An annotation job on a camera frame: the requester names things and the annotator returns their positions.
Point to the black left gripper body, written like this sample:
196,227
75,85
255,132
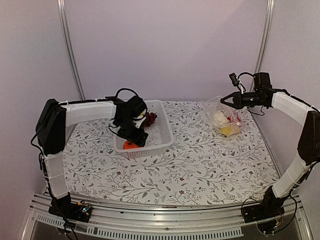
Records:
127,130

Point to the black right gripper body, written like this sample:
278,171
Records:
241,103

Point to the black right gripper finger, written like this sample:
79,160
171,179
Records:
228,98
230,104

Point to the white toy cauliflower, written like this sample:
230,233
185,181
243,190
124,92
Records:
219,118

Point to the red toy pepper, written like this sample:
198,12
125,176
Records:
234,119

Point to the white perforated plastic basket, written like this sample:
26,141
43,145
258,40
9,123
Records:
160,135

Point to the clear zip top bag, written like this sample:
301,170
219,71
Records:
211,106

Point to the yellow toy corn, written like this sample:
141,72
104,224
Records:
230,130

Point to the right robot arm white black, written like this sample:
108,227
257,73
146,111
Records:
256,90

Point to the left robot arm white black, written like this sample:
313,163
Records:
58,121

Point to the dark red toy grapes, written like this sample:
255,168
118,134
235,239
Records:
150,119

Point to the floral patterned table mat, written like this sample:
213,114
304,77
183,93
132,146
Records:
201,167

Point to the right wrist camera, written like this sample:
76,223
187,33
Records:
236,82

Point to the right aluminium frame post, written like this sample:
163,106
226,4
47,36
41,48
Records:
267,25

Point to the aluminium frame post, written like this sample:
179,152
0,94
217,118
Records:
267,25
61,7

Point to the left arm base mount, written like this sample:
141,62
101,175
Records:
66,209

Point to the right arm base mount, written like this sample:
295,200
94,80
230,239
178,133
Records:
262,213

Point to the left aluminium frame post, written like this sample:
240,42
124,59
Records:
61,7

